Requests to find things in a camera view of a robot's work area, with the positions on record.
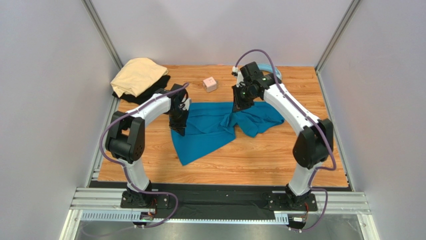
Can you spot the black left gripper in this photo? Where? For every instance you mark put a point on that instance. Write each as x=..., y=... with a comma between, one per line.
x=180, y=127

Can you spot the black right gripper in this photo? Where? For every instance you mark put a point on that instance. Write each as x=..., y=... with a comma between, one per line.
x=242, y=102

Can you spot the blue t shirt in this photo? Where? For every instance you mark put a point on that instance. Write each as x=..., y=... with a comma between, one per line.
x=211, y=125

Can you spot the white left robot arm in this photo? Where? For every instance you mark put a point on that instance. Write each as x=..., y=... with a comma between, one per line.
x=125, y=139

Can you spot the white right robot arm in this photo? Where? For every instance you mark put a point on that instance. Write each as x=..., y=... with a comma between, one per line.
x=314, y=143

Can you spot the light blue headphones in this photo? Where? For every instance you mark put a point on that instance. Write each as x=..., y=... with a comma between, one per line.
x=268, y=68

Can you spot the pink cube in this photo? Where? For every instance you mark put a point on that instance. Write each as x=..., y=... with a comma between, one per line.
x=210, y=84

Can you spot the black t shirt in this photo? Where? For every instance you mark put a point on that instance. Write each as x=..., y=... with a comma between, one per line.
x=147, y=94

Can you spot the beige t shirt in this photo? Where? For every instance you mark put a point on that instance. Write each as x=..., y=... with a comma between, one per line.
x=136, y=76

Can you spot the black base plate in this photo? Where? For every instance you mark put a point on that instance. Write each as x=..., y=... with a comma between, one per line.
x=216, y=202

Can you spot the aluminium frame rail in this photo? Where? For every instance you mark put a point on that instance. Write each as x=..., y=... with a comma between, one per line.
x=342, y=215

